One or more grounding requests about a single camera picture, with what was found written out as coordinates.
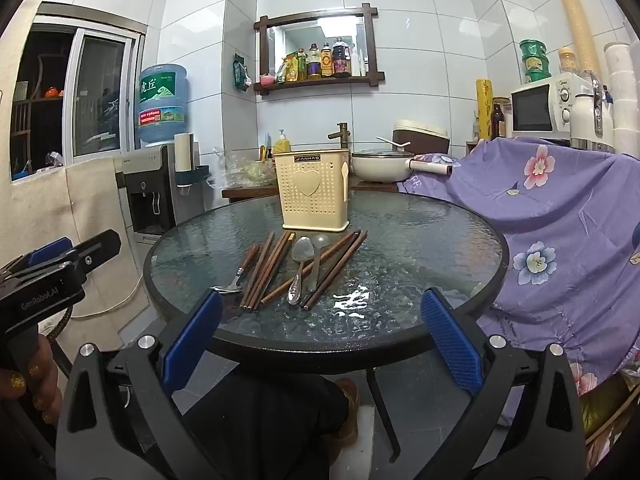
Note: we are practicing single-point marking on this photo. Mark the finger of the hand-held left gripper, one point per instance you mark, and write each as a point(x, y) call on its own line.
point(100, 247)
point(47, 252)

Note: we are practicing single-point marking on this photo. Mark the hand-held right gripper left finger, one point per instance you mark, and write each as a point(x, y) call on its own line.
point(192, 340)

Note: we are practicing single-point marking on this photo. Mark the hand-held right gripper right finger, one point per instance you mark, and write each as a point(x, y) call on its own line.
point(452, 342)

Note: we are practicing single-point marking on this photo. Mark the pile of wooden chopsticks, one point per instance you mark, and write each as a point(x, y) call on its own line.
point(270, 265)

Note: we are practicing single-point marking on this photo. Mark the silver metal spoon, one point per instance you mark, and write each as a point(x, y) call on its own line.
point(302, 250)

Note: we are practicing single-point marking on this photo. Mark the beige perforated utensil holder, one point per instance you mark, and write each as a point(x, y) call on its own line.
point(310, 190)

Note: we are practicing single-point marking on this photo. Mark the person's left hand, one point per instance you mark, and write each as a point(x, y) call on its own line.
point(42, 385)

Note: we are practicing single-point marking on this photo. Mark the beige cloth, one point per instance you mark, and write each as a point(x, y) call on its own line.
point(90, 205)

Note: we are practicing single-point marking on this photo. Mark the white water dispenser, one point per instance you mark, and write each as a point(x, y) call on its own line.
point(147, 190)

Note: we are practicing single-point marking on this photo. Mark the round glass table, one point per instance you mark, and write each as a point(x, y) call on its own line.
point(410, 245)

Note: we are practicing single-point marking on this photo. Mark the person's dark trouser leg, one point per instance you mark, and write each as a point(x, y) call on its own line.
point(265, 425)

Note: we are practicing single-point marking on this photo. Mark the person's brown shoe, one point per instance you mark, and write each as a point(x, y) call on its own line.
point(347, 410)

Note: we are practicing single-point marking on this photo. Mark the sliding window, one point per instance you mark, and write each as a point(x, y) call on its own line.
point(100, 95)

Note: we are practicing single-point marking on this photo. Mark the blue water jug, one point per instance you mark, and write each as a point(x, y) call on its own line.
point(162, 105)

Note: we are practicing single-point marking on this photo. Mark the purple floral cloth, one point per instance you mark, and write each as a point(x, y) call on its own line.
point(550, 220)

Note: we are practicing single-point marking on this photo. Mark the wooden counter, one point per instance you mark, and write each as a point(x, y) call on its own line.
point(250, 192)

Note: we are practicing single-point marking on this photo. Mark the clear plastic bag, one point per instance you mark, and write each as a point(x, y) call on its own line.
point(240, 172)

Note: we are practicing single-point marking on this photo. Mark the white pan with lid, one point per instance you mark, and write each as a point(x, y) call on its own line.
point(380, 167)

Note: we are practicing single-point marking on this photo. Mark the yellow soap pump bottle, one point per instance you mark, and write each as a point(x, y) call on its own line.
point(281, 144)

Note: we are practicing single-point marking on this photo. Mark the brown and white rice cooker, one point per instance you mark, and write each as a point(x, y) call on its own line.
point(422, 135)

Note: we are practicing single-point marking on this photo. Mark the green hanging packet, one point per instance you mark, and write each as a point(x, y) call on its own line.
point(240, 74)

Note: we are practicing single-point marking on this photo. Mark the brown glass bottle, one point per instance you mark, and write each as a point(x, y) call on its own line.
point(498, 122)

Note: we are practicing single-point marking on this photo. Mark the yellow wrap roll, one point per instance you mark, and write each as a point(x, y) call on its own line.
point(484, 110)

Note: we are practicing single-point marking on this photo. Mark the bronze faucet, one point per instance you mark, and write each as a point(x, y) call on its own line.
point(342, 135)

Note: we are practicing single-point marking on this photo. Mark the pink small bowl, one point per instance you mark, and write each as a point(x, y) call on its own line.
point(267, 79)

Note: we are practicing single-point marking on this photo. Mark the white microwave oven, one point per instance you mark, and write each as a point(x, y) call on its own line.
point(537, 105)

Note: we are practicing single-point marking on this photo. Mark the yellow snack bag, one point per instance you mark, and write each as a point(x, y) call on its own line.
point(284, 70)

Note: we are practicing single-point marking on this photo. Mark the white kettle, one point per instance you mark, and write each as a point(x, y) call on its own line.
point(590, 120)

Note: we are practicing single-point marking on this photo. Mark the yellow oil bottle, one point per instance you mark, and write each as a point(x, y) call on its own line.
point(300, 66)

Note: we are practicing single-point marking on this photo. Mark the wooden framed mirror shelf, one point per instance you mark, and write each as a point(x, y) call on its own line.
point(320, 82)

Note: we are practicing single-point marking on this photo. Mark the bottle with purple label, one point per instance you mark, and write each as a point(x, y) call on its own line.
point(313, 62)

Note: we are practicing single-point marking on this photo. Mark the amber bottle yellow label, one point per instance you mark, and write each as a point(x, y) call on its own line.
point(327, 62)

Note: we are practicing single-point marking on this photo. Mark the stacked green tubs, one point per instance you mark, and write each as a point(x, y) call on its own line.
point(535, 60)

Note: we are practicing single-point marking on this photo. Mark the white squeeze bottle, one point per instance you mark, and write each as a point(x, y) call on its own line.
point(355, 62)

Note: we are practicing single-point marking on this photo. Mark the jar with yellow lid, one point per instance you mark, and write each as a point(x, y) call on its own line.
point(568, 62)

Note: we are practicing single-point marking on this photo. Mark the dark sauce bottle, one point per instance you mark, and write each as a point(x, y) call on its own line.
point(341, 60)

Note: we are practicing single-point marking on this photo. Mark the tall yellow paper cup stack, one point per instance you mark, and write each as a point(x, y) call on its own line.
point(575, 20)

